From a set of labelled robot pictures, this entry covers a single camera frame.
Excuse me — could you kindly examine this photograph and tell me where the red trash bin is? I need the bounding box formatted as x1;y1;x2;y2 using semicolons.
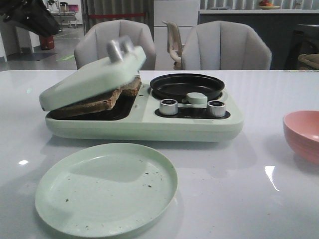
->
39;35;55;50

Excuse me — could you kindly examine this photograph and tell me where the green breakfast maker lid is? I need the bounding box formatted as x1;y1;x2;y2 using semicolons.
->
39;36;146;112

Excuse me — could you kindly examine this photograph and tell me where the silver control knob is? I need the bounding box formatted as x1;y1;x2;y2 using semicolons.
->
159;99;178;116
206;101;226;118

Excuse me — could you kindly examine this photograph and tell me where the left grey upholstered chair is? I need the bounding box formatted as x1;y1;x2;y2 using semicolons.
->
74;19;156;70

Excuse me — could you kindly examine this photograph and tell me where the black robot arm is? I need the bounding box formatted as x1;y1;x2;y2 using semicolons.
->
0;0;59;37

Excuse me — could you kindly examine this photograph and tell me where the beige office chair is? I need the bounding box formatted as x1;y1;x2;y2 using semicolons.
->
162;21;183;70

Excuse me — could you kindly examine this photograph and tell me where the bread slice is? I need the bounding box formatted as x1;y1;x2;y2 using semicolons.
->
121;75;142;97
50;88;122;118

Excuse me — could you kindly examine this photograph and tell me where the left silver control knob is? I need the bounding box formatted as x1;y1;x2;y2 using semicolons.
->
159;99;178;116

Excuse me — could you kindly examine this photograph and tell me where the black round frying pan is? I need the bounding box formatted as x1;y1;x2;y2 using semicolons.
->
150;73;225;103

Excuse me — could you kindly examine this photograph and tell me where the white cabinet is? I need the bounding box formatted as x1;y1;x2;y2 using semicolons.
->
154;0;200;70

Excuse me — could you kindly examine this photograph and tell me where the grey upholstered chair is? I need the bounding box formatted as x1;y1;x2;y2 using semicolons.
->
74;19;156;70
181;21;272;70

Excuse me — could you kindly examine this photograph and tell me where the pink bowl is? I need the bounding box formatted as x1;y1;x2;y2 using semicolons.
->
283;110;319;164

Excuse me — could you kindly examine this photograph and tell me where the fruit plate on counter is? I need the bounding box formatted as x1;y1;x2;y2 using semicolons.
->
258;0;280;10

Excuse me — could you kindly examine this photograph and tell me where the green breakfast maker base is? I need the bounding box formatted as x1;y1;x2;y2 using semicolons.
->
45;84;244;142

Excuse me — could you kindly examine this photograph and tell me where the dark appliance at right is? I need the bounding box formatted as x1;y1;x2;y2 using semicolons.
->
285;24;319;70

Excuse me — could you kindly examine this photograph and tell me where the right grey upholstered chair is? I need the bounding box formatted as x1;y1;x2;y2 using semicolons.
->
181;21;272;70

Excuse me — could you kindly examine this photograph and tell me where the light green plate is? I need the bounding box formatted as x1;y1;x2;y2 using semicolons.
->
35;143;178;238

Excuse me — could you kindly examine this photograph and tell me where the right silver control knob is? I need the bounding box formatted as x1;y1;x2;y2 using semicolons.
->
206;101;226;118

